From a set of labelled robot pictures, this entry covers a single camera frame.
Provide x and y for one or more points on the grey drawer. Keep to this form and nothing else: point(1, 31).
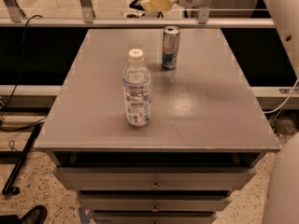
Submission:
point(159, 218)
point(154, 202)
point(155, 179)

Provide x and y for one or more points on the silver blue energy drink can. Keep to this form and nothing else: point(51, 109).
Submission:
point(170, 47)

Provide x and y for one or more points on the black shoe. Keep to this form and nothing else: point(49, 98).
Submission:
point(37, 215)

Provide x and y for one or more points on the grey drawer cabinet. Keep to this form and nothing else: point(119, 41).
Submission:
point(203, 113)

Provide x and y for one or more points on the top grey drawer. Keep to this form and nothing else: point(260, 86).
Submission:
point(155, 179)

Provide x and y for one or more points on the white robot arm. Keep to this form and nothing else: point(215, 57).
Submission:
point(280, 171)

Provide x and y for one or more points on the black metal floor pole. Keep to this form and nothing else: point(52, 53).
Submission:
point(9, 189)

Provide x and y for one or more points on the grey metal railing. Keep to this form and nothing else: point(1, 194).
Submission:
point(116, 13)

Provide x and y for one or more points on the bottom grey drawer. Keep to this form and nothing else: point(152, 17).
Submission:
point(159, 218)

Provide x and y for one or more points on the clear plastic water bottle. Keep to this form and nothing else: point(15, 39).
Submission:
point(136, 83)

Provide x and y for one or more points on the middle grey drawer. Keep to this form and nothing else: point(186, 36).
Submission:
point(154, 202)

